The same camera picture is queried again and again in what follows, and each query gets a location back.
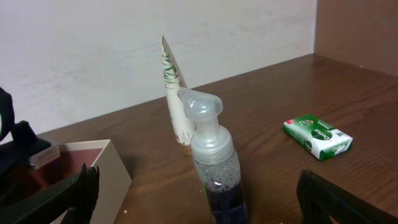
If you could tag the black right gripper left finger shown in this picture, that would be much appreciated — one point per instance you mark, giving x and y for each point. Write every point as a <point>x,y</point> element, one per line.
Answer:
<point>75,197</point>

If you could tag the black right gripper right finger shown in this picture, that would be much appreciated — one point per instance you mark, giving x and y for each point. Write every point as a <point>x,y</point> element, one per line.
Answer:
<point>322,202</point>

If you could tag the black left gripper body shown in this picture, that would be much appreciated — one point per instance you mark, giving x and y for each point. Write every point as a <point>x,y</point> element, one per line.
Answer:
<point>24,145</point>

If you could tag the white box pink interior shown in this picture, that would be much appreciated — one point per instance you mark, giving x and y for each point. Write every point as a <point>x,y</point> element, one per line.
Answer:
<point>114,180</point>

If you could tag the green Dettol soap box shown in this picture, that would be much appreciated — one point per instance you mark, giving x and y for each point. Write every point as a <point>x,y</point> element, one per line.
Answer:
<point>317,137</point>

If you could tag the clear foam pump bottle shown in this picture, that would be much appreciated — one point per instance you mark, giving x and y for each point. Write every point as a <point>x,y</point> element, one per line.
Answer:
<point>215,158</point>

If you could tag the cream leaf-print lotion tube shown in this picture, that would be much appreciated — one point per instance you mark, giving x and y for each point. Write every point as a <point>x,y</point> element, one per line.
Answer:
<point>174,81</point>

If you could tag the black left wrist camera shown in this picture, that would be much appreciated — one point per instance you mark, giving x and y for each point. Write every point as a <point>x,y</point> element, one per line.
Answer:
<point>44,157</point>

